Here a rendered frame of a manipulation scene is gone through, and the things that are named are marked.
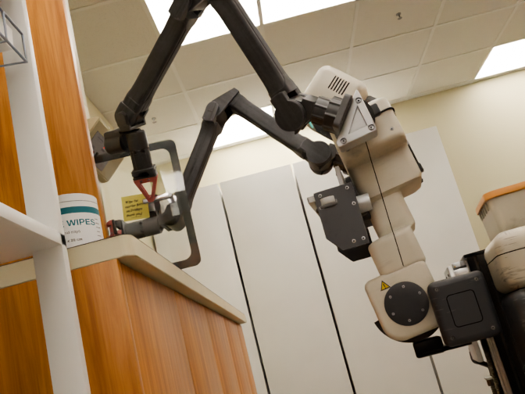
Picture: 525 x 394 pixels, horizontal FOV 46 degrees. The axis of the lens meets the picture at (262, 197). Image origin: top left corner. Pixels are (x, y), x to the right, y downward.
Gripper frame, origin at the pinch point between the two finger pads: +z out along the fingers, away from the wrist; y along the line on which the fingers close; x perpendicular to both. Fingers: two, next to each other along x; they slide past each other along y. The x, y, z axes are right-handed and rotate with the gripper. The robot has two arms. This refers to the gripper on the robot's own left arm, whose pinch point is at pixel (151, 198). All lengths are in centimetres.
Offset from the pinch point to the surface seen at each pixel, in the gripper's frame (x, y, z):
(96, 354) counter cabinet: -7, 80, 11
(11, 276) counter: -19, 71, -3
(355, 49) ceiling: 140, -263, -33
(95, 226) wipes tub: -7, 52, -5
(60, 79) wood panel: -19.2, -14.5, -38.6
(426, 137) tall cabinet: 198, -307, 47
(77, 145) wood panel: -17.3, -4.5, -18.9
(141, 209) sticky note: -3.9, -3.3, 3.2
